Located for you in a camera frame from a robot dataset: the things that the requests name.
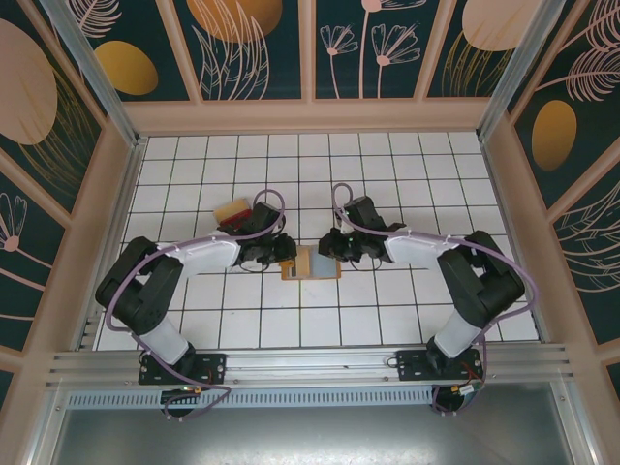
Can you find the tan leather card holder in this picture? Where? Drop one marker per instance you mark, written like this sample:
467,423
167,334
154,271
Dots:
324,266

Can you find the gold card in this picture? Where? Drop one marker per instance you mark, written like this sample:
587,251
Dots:
303,261
231,210

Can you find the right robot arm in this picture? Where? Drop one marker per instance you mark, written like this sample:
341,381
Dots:
416,252

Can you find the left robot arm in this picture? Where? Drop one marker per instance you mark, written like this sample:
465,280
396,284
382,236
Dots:
208,254

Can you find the red card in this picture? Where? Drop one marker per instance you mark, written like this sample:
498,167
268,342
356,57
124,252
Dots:
237,220

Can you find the grey metal panel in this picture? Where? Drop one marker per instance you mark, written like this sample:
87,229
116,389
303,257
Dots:
310,436

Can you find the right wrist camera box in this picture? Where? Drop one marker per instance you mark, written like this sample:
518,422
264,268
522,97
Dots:
344,225

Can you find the long aluminium mounting rail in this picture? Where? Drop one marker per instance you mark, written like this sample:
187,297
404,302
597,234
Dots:
310,363

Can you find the aluminium side rail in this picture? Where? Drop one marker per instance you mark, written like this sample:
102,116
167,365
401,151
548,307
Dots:
504,208
123,213

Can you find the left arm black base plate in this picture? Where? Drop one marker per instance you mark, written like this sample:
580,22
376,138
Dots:
213,368

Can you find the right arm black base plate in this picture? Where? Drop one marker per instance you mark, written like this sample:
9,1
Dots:
412,368

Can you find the aluminium frame post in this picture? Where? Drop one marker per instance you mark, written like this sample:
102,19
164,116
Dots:
97,77
523,63

